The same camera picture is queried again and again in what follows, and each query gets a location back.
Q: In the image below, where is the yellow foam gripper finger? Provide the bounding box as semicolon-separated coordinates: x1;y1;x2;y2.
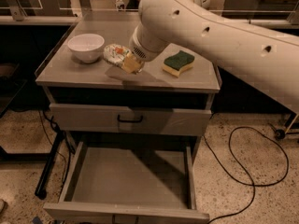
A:
121;53;144;74

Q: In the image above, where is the crushed 7up can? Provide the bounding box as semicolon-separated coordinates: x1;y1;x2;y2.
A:
104;44;130;66

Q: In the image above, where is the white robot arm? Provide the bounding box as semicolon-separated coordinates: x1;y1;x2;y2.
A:
129;0;299;114

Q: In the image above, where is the grey metal drawer cabinet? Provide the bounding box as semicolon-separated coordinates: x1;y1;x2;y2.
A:
35;10;222;224

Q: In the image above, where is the closed grey top drawer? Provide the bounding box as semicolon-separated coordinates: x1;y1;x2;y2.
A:
50;104;211;136

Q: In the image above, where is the open grey middle drawer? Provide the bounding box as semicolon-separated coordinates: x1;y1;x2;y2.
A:
44;143;209;224

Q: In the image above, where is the white ceramic bowl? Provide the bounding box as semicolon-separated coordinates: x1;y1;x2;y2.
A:
67;34;105;63

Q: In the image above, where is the green and yellow sponge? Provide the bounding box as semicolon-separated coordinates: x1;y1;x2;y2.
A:
162;50;194;77

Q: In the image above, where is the clear plastic bottle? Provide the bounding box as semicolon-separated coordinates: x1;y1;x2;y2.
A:
115;0;125;11

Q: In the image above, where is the black metal stand leg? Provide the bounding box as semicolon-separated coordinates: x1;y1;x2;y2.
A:
35;132;63;200

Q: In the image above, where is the white horizontal rail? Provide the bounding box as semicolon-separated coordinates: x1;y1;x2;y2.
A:
0;16;299;29

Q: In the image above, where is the black floor cable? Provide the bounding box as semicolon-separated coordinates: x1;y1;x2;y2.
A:
203;126;290;224

